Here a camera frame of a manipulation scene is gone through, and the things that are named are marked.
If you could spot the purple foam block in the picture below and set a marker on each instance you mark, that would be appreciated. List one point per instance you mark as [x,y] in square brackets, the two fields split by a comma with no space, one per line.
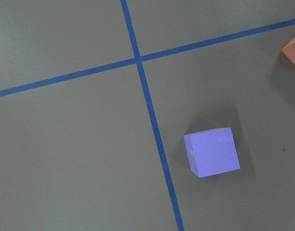
[211,152]

